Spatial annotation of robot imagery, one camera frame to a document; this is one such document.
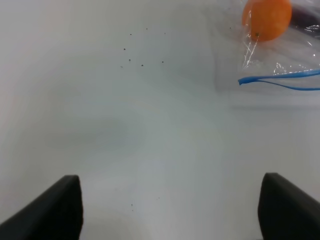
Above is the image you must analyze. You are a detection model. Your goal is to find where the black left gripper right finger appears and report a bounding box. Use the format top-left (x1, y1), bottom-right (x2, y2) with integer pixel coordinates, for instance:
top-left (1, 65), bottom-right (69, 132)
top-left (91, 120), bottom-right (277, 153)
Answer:
top-left (258, 173), bottom-right (320, 240)

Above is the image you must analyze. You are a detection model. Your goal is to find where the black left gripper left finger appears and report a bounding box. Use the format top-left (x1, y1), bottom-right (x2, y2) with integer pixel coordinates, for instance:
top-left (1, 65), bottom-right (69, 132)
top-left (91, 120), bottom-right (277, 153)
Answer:
top-left (0, 175), bottom-right (83, 240)

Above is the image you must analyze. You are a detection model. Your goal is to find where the clear zip bag blue seal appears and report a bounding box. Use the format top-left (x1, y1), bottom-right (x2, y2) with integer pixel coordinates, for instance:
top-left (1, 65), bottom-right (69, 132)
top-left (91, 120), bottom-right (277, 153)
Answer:
top-left (227, 0), bottom-right (320, 91)

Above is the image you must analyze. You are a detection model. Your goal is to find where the orange fruit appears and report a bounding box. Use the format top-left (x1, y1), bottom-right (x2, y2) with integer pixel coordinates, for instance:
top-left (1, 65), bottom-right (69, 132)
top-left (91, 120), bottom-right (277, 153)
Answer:
top-left (241, 0), bottom-right (293, 42)

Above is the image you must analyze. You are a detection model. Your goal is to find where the dark purple eggplant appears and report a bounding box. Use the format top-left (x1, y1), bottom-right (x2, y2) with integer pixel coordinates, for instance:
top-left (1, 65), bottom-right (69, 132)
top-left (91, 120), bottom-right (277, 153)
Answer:
top-left (290, 6), bottom-right (320, 28)

